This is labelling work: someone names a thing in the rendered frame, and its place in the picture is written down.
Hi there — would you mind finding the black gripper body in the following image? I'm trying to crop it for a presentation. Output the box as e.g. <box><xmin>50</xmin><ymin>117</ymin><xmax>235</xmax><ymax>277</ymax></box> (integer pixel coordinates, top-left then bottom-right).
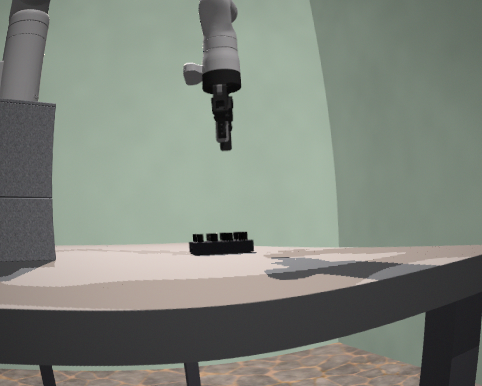
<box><xmin>202</xmin><ymin>69</ymin><xmax>241</xmax><ymax>94</ymax></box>

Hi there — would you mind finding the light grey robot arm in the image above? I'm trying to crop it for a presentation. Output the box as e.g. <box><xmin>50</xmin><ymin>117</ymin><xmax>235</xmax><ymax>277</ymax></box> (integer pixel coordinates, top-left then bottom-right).
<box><xmin>0</xmin><ymin>0</ymin><xmax>240</xmax><ymax>102</ymax></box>

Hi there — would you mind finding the black knob box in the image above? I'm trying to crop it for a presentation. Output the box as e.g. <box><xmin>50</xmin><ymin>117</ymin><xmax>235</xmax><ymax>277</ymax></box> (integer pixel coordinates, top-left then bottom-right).
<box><xmin>189</xmin><ymin>232</ymin><xmax>254</xmax><ymax>255</ymax></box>

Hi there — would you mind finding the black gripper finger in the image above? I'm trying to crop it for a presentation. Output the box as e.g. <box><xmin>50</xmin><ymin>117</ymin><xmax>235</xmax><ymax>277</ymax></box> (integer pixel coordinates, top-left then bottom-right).
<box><xmin>211</xmin><ymin>84</ymin><xmax>233</xmax><ymax>143</ymax></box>
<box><xmin>220</xmin><ymin>104</ymin><xmax>233</xmax><ymax>151</ymax></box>

